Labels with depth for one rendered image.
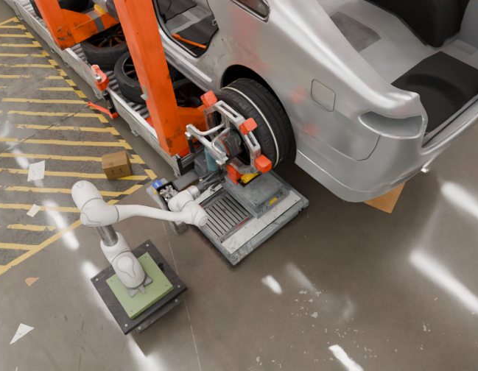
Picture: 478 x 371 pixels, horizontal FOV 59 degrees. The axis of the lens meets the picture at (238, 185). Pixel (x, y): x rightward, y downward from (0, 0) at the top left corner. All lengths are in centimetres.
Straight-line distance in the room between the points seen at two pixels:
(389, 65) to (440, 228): 135
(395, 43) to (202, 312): 251
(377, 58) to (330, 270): 164
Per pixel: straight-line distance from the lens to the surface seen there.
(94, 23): 485
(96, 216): 238
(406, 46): 369
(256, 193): 343
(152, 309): 301
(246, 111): 272
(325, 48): 228
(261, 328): 318
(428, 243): 366
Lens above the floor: 303
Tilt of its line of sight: 54 degrees down
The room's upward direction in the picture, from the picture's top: 6 degrees counter-clockwise
